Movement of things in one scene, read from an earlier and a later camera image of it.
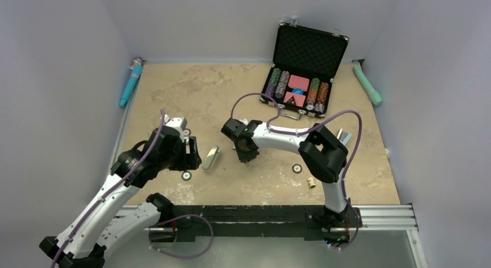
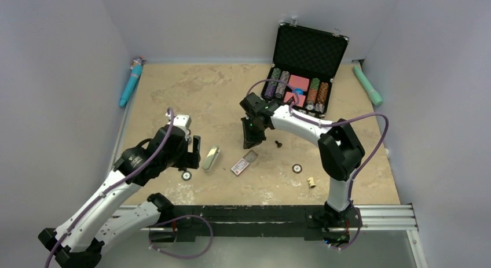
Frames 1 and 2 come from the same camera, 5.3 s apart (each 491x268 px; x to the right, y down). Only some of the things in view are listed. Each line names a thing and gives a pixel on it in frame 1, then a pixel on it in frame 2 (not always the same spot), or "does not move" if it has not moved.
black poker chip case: (306, 62) does not move
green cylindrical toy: (374, 94) does not move
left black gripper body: (179, 160) does not move
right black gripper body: (244, 155) -> (254, 133)
